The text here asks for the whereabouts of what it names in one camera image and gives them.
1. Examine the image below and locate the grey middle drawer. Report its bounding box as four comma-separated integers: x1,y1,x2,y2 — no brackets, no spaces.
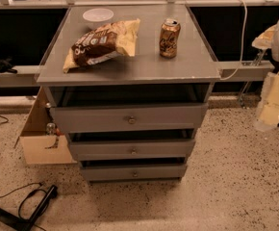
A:
69,140,195,161

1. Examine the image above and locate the plywood board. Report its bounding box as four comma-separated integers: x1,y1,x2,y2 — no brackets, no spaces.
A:
19,89,75,165

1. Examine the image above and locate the orange soda can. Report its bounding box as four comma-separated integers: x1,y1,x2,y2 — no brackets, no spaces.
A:
159,18,181,59

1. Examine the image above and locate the white cable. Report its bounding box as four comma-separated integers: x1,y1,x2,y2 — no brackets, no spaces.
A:
219,0,249,82

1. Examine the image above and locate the black stand base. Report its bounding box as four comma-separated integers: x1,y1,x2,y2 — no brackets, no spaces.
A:
0,184,59,231

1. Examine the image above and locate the white bowl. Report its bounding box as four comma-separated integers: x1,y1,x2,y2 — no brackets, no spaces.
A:
83,8,114,30

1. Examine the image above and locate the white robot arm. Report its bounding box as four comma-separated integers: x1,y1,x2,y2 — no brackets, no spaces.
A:
252,20,279,132

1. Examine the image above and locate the grey bottom drawer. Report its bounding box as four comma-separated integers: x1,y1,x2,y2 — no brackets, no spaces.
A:
81,165,187,182

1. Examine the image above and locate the grey metal rail frame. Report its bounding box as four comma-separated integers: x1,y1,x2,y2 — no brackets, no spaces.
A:
0,0,272,88

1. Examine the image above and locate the grey top drawer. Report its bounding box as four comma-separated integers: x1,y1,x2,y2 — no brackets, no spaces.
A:
50,103,208,133

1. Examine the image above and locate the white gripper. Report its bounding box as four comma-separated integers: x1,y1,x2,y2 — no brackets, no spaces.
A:
254,72,279,132

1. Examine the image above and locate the brown yellow chip bag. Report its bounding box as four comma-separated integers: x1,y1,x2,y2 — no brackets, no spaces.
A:
63,19,140,73

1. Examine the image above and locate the grey drawer cabinet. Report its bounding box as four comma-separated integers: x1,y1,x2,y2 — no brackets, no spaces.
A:
38,5,219,182

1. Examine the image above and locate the can behind cabinet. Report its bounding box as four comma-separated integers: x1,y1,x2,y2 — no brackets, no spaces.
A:
46,122,56,136

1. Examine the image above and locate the grey drawer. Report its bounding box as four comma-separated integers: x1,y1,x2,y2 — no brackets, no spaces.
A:
81,165,187,182
50,103,208,133
69,140,195,161

